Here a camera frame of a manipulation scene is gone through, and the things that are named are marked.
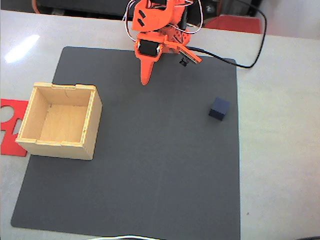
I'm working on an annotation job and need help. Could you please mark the blue cube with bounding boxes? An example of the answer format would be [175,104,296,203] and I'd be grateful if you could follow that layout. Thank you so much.
[208,96,231,122]

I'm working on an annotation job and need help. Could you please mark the wooden box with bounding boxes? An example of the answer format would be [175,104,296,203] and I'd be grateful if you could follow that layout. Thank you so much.
[15,82,103,161]

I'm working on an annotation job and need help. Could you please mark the grey mat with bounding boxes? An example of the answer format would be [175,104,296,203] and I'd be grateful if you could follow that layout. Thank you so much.
[10,45,241,240]

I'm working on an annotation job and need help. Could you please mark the red flat object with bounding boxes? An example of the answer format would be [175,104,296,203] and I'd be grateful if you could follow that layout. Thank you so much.
[203,14,263,35]

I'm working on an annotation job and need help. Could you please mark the red cut-out sheet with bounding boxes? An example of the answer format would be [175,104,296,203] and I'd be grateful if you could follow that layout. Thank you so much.
[0,98,30,158]

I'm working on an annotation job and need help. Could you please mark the orange camera mount with camera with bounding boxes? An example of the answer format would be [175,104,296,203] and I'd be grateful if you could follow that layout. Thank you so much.
[164,37,203,67]

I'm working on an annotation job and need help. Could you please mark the white wires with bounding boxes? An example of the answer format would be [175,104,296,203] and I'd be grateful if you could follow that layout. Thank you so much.
[122,0,205,42]

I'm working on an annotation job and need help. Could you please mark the black cable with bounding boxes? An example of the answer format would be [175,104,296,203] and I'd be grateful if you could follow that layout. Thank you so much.
[186,0,268,70]

